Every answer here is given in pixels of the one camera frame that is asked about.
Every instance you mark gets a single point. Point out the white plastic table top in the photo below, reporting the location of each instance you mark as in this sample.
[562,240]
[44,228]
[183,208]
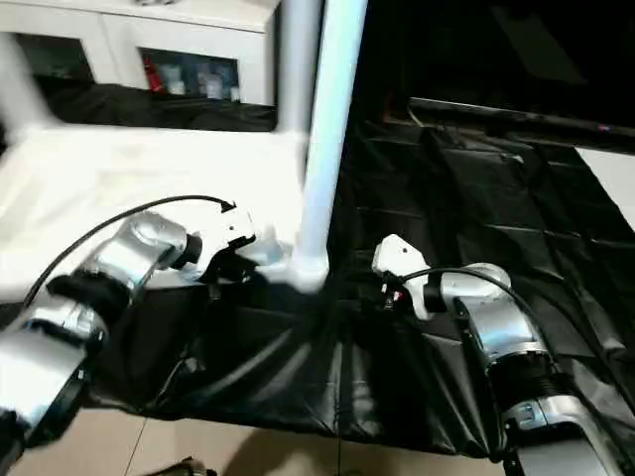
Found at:
[149,178]

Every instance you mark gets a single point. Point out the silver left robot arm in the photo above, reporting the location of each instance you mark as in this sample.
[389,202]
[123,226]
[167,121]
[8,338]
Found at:
[89,297]

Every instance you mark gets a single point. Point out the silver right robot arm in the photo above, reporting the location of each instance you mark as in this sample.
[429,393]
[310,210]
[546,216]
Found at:
[506,337]

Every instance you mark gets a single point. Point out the black plastic mat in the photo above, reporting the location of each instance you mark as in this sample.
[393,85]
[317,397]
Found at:
[496,248]

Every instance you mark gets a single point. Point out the grey left robot foot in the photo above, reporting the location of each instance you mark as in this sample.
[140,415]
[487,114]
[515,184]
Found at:
[193,468]

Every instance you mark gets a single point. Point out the white cabinet with glass doors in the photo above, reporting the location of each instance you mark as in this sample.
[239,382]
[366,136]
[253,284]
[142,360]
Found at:
[129,40]

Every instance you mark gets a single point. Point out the flat white board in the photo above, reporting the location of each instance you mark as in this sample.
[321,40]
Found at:
[613,178]

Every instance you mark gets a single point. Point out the large black screen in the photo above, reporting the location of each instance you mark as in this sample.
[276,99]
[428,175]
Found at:
[506,50]

